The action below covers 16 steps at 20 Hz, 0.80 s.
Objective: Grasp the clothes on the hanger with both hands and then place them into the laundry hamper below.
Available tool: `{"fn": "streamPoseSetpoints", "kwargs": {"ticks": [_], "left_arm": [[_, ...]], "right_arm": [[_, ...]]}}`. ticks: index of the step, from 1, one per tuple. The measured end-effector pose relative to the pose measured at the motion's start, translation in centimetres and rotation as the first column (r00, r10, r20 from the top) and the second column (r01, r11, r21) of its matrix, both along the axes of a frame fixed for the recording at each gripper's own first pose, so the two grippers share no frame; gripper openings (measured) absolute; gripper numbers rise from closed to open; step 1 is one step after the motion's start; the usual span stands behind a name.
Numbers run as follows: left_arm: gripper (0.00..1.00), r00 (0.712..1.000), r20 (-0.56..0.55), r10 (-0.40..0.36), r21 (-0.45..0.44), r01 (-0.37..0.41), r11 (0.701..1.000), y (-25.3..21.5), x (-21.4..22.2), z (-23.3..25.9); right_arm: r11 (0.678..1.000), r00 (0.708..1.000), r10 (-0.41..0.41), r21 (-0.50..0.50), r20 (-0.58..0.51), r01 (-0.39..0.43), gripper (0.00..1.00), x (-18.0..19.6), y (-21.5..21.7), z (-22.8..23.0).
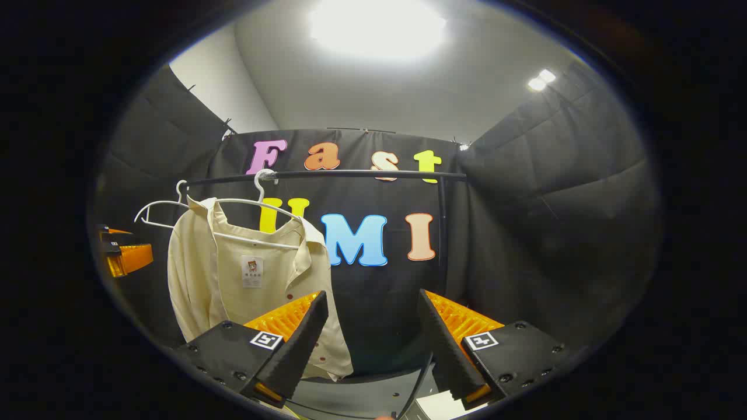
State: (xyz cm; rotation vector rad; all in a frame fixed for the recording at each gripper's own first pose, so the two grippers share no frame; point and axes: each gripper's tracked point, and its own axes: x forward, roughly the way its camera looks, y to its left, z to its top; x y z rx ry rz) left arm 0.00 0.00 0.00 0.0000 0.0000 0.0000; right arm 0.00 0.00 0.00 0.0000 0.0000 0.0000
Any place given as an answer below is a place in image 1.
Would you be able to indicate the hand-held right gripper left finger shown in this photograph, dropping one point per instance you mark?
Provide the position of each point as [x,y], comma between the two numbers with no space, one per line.
[297,350]

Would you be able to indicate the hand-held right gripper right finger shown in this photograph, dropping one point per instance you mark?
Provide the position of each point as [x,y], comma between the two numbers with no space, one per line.
[446,350]

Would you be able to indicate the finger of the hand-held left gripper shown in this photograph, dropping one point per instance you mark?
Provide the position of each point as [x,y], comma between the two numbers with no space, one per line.
[114,233]
[131,259]

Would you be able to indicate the cream button-up shirt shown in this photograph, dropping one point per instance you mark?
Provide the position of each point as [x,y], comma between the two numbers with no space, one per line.
[257,291]

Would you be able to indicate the small white clothes hanger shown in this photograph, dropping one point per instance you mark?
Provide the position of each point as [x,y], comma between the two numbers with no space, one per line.
[157,202]

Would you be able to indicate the large white clothes hanger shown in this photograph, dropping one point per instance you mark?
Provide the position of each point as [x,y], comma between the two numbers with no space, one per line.
[262,241]

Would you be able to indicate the black clothes rack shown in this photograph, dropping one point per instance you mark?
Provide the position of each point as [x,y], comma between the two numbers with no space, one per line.
[350,173]

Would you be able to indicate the white paper sheet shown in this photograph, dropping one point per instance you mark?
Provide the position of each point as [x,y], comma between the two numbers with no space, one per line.
[437,405]

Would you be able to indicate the black backdrop cloth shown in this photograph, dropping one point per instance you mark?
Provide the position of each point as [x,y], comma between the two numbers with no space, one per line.
[525,233]

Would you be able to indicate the small ceiling light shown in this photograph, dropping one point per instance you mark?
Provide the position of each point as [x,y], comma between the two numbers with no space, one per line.
[541,80]

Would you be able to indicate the large ceiling light panel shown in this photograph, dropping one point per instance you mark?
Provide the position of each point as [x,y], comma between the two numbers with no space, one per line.
[376,26]

